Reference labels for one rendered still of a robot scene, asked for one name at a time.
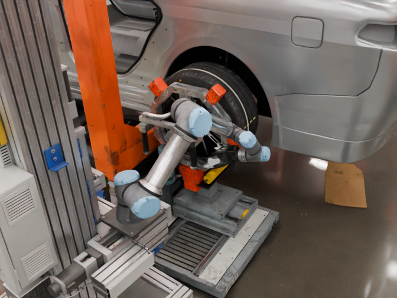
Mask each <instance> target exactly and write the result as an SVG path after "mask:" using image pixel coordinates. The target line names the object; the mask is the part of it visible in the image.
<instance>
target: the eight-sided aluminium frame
mask: <svg viewBox="0 0 397 298"><path fill-rule="evenodd" d="M208 92H209V91H208V89H206V88H200V87H197V86H192V85H187V84H183V83H180V82H174V83H172V84H171V85H169V87H167V88H166V90H165V91H163V93H162V94H160V95H159V97H157V98H156V100H154V101H153V102H152V104H151V113H152V114H157V115H162V106H161V104H162V103H163V102H164V101H165V100H166V99H167V98H168V97H169V96H170V95H172V94H173V93H181V94H183V95H187V96H188V95H189V96H192V97H195V98H199V99H200V100H201V101H202V102H203V103H204V104H205V106H206V107H207V109H208V110H209V111H210V112H211V113H212V114H213V115H214V116H217V117H219V118H221V119H223V120H225V121H227V122H231V123H232V119H231V118H230V116H229V115H228V114H227V113H226V112H225V110H224V109H223V108H222V107H221V106H220V104H219V103H216V104H215V105H212V104H211V103H210V102H209V101H208V100H207V99H206V98H205V96H206V95H207V93H208ZM153 130H154V131H153V133H154V136H155V137H156V139H157V140H158V141H159V142H160V143H161V145H162V144H167V141H166V138H165V136H166V133H165V131H164V128H163V127H159V126H156V125H155V127H153ZM226 143H227V138H226V137H224V136H222V135H221V144H226ZM212 159H214V160H215V159H219V158H218V157H217V155H215V156H214V157H212ZM219 160H220V159H219ZM220 161H221V160H220ZM178 163H181V164H184V165H186V166H190V165H191V161H190V155H186V154H184V155H183V156H182V158H181V160H180V161H179V162H178ZM197 165H198V169H199V170H201V171H206V170H208V169H209V168H204V167H203V166H206V165H209V164H208V161H206V160H203V159H200V158H197Z"/></svg>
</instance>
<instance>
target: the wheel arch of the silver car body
mask: <svg viewBox="0 0 397 298"><path fill-rule="evenodd" d="M225 51H227V52H229V60H228V69H230V70H232V71H233V72H234V73H236V75H238V76H239V77H240V78H241V79H242V80H243V81H244V83H246V85H247V87H248V88H249V89H250V91H251V92H252V93H253V95H254V96H255V98H256V99H257V108H258V115H262V116H267V117H270V118H272V138H271V143H270V146H271V145H272V140H273V136H274V120H273V114H272V109H271V105H270V102H269V99H268V96H267V94H266V92H265V89H264V88H263V86H262V84H261V82H260V80H259V79H258V77H257V76H256V74H255V73H254V72H253V71H252V69H251V68H250V67H249V66H248V65H247V64H246V63H245V62H244V61H243V60H242V59H240V58H239V57H238V56H236V55H235V54H233V53H231V52H230V51H228V50H226V49H224V48H221V47H218V46H213V45H208V44H200V45H196V46H191V47H188V48H186V49H184V50H183V51H181V52H180V53H178V54H177V55H176V56H175V57H174V58H173V59H172V61H171V62H170V64H169V65H168V67H167V69H166V71H165V74H164V77H163V80H165V79H166V78H168V77H169V76H171V75H173V74H174V73H176V72H177V71H179V70H181V69H182V68H184V67H186V66H187V65H189V64H192V63H195V62H198V61H210V62H214V63H217V61H218V59H219V57H220V56H222V58H221V59H220V61H219V63H218V64H221V65H223V66H225Z"/></svg>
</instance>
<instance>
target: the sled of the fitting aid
mask: <svg viewBox="0 0 397 298"><path fill-rule="evenodd" d="M257 208H258V200H257V199H254V198H252V197H248V196H245V195H242V197H241V198H240V199H239V201H238V202H237V203H236V204H235V205H234V207H233V208H232V209H231V210H230V211H229V213H228V214H227V215H226V216H225V217H224V218H223V220H221V219H218V218H215V217H213V216H210V215H207V214H205V213H202V212H199V211H197V210H194V209H191V208H188V207H186V206H183V205H180V204H177V203H175V204H174V205H173V206H172V209H173V215H175V216H178V217H181V218H183V219H186V220H188V221H191V222H194V223H196V224H199V225H201V226H205V227H206V228H209V229H212V230H214V231H217V232H220V233H222V234H225V235H228V236H230V237H233V238H234V237H235V236H236V235H237V234H238V233H239V231H240V230H241V229H242V228H243V226H244V225H245V223H247V221H248V220H249V218H250V217H251V216H252V215H253V213H254V212H255V211H256V210H257Z"/></svg>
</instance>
